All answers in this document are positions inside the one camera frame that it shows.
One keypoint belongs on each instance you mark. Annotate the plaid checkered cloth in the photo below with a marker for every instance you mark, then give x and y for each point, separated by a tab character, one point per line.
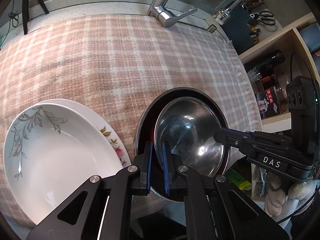
117	65

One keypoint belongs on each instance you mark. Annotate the black thermos bottle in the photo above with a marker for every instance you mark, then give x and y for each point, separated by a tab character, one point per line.
264	65

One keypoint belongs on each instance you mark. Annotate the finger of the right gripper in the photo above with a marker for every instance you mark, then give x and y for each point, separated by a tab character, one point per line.
289	158

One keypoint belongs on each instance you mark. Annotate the black scissors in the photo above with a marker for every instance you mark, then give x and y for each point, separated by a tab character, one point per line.
265	17

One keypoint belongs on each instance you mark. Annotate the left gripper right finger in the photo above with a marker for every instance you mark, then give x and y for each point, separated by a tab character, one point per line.
216	208

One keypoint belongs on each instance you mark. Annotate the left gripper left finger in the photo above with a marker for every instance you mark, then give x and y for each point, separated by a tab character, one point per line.
100	208

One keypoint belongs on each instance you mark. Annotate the right gloved hand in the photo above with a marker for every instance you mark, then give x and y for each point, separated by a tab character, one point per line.
284	198

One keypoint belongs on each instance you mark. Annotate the dark knife block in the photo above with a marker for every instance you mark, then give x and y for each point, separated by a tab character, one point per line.
241	27

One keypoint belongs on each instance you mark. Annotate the small drinking glass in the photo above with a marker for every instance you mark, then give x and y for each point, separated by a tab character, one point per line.
254	75

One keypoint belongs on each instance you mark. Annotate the red steel-lined bowl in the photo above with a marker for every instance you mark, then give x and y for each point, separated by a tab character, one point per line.
188	125

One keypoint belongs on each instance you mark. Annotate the large stainless steel bowl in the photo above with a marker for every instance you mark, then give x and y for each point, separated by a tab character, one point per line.
146	127

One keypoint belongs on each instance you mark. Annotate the white plate green leaf pattern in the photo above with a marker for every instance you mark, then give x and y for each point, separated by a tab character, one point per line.
49	151

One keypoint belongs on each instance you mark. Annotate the pink floral white plate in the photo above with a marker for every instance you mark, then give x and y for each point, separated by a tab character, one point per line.
108	132

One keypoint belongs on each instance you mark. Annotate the red black tea box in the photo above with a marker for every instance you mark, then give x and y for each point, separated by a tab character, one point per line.
271	102

